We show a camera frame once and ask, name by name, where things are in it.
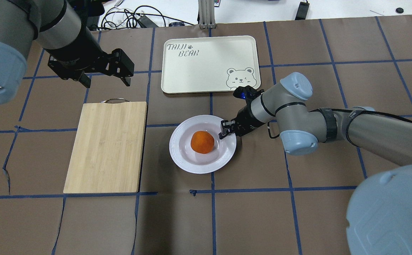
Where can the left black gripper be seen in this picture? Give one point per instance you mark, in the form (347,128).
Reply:
(79,52)

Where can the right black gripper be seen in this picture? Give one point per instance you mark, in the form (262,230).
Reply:
(247,119)

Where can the orange fruit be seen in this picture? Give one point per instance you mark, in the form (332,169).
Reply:
(202,142)

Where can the white round plate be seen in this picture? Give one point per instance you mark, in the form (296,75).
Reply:
(190,161)

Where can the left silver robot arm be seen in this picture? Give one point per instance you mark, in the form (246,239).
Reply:
(57,28)

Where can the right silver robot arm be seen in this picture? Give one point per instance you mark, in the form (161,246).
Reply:
(379,213)

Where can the cream bear tray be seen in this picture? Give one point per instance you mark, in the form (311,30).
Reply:
(213,64)

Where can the wooden cutting board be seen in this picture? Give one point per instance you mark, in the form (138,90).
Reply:
(108,149)

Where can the brown paper table cover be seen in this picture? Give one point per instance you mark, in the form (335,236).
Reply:
(261,203)

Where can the black power adapter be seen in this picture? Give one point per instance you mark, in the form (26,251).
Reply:
(302,11)

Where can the aluminium frame post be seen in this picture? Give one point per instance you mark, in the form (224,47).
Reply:
(207,14)

